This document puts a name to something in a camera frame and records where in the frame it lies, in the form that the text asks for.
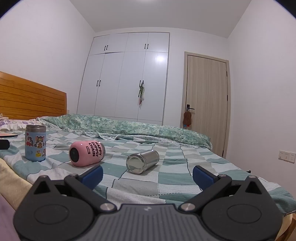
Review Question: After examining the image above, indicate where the white wardrobe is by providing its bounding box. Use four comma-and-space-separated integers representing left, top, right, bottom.
77, 32, 170, 126

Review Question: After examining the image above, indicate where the stainless steel cup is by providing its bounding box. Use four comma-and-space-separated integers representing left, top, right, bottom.
126, 150, 160, 175

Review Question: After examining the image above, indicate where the green floral quilt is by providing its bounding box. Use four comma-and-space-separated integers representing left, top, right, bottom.
38, 113, 213, 149

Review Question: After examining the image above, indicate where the wooden bed frame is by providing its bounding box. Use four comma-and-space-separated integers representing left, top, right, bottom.
280, 213, 296, 241

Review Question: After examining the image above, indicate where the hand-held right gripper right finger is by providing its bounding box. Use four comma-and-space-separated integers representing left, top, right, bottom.
179, 165, 267, 213

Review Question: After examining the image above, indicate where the hanging green trinket bundle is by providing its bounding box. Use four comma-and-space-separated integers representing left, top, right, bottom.
137, 84, 146, 106

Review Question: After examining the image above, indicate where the purple floral pillow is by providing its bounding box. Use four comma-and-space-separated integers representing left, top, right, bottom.
0, 118, 46, 133

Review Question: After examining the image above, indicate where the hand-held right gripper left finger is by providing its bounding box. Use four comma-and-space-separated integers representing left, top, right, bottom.
31, 165, 116, 212

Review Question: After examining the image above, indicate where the wooden headboard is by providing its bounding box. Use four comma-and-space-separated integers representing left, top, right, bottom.
0, 71, 68, 121

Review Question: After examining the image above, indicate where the blue cartoon sticker cup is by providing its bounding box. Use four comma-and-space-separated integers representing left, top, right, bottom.
25, 124, 47, 162

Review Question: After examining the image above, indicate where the purple cloth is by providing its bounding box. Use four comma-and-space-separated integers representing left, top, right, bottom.
0, 192, 22, 241

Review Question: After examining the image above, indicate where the white wall socket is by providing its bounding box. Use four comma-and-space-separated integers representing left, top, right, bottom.
278, 150, 296, 162

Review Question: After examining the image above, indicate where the checked teal bed sheet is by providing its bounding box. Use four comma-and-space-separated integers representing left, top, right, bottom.
0, 128, 296, 214

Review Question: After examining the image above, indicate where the pink cup with black print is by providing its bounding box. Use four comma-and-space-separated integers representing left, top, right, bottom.
69, 140, 106, 167

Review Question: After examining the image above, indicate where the brown plush toy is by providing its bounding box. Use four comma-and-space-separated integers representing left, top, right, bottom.
182, 111, 192, 126

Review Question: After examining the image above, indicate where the beige blanket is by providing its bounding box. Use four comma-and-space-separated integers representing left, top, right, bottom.
0, 159, 33, 205

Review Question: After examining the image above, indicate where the light wooden door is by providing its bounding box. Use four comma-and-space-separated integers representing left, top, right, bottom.
180, 51, 231, 159

